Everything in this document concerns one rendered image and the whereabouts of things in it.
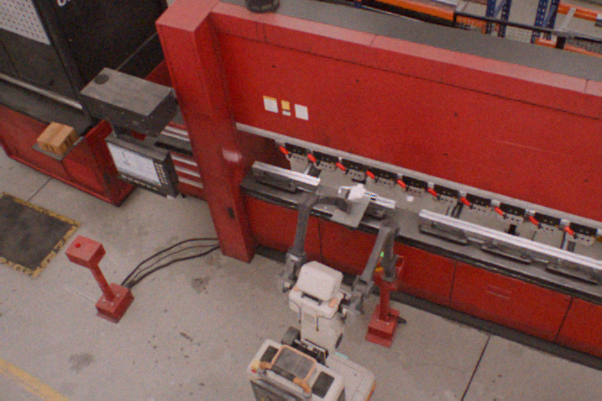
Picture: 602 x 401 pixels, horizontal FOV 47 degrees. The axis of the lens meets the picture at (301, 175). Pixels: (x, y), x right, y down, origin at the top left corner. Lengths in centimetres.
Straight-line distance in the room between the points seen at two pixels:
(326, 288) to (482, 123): 121
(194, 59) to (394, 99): 115
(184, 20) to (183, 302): 238
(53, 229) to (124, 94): 235
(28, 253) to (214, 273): 160
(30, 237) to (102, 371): 149
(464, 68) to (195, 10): 153
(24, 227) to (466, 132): 397
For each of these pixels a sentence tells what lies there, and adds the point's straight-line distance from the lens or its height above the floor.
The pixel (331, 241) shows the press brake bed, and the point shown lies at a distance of 498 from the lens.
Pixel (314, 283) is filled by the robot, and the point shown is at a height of 135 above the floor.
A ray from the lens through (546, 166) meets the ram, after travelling 394.
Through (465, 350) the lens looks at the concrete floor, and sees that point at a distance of 519.
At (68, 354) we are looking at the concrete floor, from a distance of 557.
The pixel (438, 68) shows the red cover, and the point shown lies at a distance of 362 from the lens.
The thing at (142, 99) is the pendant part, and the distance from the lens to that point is 411.
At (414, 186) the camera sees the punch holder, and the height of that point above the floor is 126.
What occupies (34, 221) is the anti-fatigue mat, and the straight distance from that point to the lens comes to 640.
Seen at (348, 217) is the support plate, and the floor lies 100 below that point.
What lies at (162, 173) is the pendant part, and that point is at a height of 148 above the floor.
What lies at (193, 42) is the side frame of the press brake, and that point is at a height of 222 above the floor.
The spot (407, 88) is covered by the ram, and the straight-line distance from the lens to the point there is 379.
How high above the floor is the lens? 461
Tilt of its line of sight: 49 degrees down
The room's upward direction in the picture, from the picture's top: 7 degrees counter-clockwise
